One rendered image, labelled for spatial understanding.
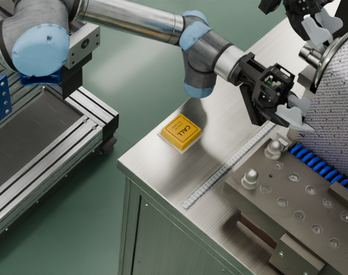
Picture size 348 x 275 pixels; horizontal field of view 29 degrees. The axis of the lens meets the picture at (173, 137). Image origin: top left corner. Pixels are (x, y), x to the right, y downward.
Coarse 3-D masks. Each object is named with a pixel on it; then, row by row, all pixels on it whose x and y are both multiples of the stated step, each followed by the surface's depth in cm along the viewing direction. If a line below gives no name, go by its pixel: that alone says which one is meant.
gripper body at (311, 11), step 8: (288, 0) 135; (296, 0) 133; (304, 0) 133; (312, 0) 132; (320, 0) 132; (328, 0) 133; (288, 8) 137; (296, 8) 135; (304, 8) 135; (312, 8) 132; (320, 8) 133
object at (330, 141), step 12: (324, 96) 138; (312, 108) 142; (324, 108) 140; (336, 108) 137; (312, 120) 145; (324, 120) 142; (336, 120) 139; (300, 132) 150; (312, 132) 147; (324, 132) 144; (336, 132) 142; (312, 144) 149; (324, 144) 147; (336, 144) 144; (324, 156) 149; (336, 156) 146; (336, 168) 149
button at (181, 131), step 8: (176, 120) 165; (184, 120) 166; (168, 128) 164; (176, 128) 164; (184, 128) 164; (192, 128) 165; (168, 136) 163; (176, 136) 163; (184, 136) 163; (192, 136) 163; (176, 144) 163; (184, 144) 162
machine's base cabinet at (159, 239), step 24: (144, 192) 161; (144, 216) 170; (168, 216) 160; (144, 240) 180; (168, 240) 169; (192, 240) 159; (120, 264) 203; (144, 264) 190; (168, 264) 178; (192, 264) 167; (216, 264) 158
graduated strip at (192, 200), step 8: (304, 88) 178; (264, 128) 170; (272, 128) 170; (256, 136) 168; (264, 136) 168; (248, 144) 166; (256, 144) 167; (240, 152) 165; (248, 152) 165; (232, 160) 163; (224, 168) 162; (232, 168) 162; (216, 176) 160; (208, 184) 159; (200, 192) 157; (192, 200) 156; (184, 208) 154
